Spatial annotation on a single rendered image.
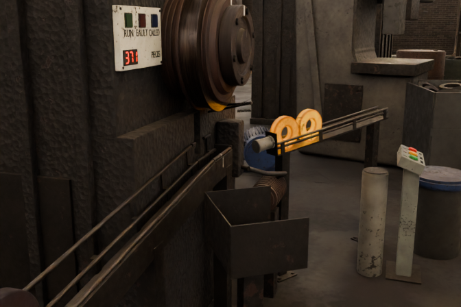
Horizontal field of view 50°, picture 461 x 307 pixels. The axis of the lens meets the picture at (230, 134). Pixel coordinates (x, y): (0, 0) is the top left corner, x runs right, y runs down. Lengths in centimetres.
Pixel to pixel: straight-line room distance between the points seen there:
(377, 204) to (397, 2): 203
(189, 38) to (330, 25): 293
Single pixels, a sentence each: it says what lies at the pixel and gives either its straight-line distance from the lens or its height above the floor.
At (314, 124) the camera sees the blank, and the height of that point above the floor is 72.
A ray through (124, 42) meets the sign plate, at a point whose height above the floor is 114.
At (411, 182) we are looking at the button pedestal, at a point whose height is 48.
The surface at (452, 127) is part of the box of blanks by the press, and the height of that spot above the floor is 50.
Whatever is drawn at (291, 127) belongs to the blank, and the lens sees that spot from 228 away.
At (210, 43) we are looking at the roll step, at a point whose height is 113.
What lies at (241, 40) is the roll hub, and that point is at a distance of 171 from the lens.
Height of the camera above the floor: 119
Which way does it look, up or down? 12 degrees down
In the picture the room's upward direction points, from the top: straight up
